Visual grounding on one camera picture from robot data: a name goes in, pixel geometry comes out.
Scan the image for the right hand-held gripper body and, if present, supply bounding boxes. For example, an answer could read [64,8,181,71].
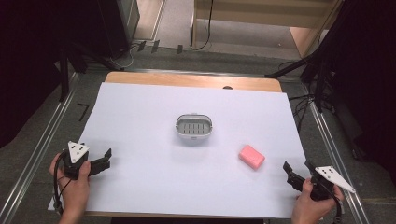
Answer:
[309,165,357,202]

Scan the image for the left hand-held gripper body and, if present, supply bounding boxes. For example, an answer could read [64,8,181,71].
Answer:
[63,140,92,181]

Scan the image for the person's left hand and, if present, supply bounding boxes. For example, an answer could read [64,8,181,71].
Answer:
[49,152,92,216]

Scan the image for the person's right hand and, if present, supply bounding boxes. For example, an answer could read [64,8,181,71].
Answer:
[290,177,346,220]

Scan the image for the pink soap bar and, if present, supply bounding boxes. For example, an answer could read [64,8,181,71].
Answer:
[238,144,266,171]

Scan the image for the white paper sheet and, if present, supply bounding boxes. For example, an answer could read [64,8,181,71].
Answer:
[47,81,312,219]

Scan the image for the black metal stand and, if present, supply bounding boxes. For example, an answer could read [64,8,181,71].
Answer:
[264,49,331,114]
[59,41,124,103]

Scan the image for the grey white soap dish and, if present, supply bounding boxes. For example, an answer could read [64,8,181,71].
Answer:
[174,112,215,140]

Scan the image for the black curtain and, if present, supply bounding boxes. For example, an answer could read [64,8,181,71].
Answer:
[0,0,125,149]
[306,0,396,178]

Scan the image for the wooden table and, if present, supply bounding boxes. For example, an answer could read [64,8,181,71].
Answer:
[83,71,284,218]

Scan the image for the dark grey cabinet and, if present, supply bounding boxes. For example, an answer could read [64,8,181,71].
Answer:
[96,0,141,54]

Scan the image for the light wooden cabinet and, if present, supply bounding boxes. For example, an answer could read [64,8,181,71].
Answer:
[190,0,345,59]

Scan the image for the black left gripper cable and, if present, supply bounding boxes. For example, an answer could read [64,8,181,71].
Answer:
[52,150,73,216]

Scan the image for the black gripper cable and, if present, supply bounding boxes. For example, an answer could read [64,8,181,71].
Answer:
[52,150,73,216]
[323,181,344,224]

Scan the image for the metal floor rail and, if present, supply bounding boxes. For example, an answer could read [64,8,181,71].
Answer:
[0,72,80,224]
[306,101,372,224]

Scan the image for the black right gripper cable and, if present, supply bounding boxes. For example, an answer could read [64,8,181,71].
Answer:
[323,181,344,224]

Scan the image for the bundle of black floor cables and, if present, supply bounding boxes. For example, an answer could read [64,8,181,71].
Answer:
[288,92,316,132]

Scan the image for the white floor cable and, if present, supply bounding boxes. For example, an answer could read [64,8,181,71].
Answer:
[108,43,139,70]

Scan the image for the thin black hanging cable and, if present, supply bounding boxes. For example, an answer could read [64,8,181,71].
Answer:
[183,0,215,51]

